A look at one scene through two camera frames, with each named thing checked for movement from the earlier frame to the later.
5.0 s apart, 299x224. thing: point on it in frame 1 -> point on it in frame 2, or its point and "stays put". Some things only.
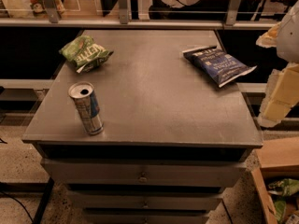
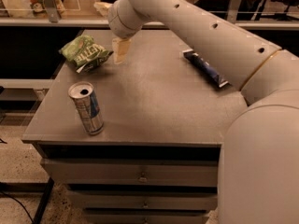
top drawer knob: x=143 y=179 stays put
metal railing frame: x=51 y=12 stays put
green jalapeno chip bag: x=85 y=54 stays put
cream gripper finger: x=268 y=39 -> x=102 y=7
